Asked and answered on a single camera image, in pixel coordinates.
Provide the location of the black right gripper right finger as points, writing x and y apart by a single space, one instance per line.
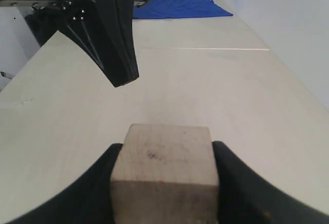
245 197

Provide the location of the blue cloth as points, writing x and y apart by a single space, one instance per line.
163 9

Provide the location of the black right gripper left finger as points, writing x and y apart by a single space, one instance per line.
87 200

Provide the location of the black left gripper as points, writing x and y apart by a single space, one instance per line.
101 28

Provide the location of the small wooden cube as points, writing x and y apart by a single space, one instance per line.
165 174

